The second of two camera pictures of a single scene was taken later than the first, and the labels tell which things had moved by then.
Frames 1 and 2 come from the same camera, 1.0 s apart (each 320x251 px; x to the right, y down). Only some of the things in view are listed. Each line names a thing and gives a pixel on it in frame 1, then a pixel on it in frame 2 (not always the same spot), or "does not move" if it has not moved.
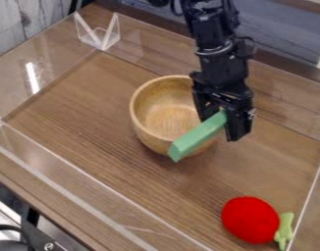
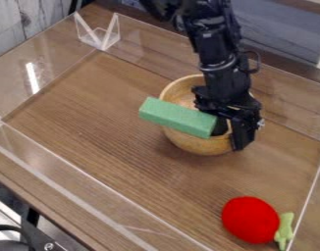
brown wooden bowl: (163, 111) to (176, 93)
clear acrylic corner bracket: (99, 38) does not move
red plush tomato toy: (254, 222) does not move
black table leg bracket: (37, 240) does not move
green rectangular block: (202, 132) to (186, 119)
